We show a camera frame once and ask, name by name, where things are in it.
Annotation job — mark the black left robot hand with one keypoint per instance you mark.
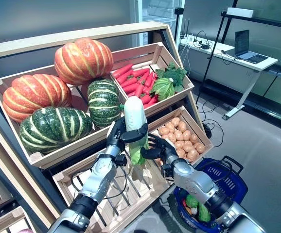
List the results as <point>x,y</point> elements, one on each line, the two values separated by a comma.
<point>117,134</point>

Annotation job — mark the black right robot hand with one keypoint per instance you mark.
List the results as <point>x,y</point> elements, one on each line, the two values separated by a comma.
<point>164,151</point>

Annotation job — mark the blue plastic shopping basket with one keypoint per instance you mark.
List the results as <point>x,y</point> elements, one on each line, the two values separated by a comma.
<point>233,184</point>

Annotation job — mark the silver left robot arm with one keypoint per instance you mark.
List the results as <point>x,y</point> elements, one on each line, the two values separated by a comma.
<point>101,172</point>

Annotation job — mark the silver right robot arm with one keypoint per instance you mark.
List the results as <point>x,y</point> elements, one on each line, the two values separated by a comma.
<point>194,179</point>

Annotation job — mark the brown potato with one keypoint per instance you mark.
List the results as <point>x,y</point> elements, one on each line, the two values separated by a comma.
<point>181,153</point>
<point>169,126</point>
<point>192,154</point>
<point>182,126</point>
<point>200,148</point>
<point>164,131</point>
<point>193,138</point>
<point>186,135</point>
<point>175,121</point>

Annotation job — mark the green striped pumpkin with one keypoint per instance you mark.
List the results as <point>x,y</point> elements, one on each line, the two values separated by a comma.
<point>55,128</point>
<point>104,102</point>

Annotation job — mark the slatted wooden crate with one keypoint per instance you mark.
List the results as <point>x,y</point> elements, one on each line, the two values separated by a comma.
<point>70,151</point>
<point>65,176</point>
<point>194,126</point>
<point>6,219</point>
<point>166,53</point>

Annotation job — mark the red orange carrot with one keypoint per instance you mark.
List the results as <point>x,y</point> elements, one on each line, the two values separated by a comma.
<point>125,77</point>
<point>139,90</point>
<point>145,99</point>
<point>122,71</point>
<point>129,82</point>
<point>152,99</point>
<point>130,88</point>
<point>140,72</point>
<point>149,79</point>

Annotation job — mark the black round stand base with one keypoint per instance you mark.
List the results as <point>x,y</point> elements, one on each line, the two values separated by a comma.
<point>207,131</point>

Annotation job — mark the small green bell pepper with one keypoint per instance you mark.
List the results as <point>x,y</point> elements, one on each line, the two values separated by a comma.
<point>191,200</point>

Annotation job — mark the leafy green cabbage head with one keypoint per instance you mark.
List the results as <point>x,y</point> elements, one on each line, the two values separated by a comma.
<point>163,88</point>

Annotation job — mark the green leafy lettuce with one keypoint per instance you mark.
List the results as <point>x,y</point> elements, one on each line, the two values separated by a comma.
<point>177,72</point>

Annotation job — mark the orange striped pumpkin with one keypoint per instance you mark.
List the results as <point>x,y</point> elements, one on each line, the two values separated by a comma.
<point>36,94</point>
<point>84,60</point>

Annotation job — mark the wooden display stand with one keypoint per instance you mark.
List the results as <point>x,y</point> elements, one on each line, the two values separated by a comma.
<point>82,37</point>

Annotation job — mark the white router with antennas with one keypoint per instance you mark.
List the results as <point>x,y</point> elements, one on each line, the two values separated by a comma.
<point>186,31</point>

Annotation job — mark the glass door refrigerator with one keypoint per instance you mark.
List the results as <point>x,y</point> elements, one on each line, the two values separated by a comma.
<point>160,12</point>

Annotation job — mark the grey laptop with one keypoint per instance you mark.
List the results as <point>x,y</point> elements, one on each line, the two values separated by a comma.
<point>242,43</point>

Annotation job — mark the white desk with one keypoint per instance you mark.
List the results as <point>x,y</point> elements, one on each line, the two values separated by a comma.
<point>268,62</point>

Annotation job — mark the white rectangular box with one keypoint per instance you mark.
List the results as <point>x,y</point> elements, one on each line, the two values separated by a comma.
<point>240,12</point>

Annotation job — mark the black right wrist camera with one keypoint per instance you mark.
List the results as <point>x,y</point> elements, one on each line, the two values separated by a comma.
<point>167,171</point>

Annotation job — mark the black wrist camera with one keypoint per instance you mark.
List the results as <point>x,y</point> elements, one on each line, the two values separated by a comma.
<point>167,171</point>
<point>121,160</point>

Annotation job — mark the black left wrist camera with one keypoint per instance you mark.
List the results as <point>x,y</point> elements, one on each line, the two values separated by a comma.
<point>121,160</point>

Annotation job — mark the black metal rack frame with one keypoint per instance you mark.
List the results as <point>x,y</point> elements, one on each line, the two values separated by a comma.
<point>212,60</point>

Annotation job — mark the black camera tripod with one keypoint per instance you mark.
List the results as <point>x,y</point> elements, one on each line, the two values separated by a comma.
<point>179,11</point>

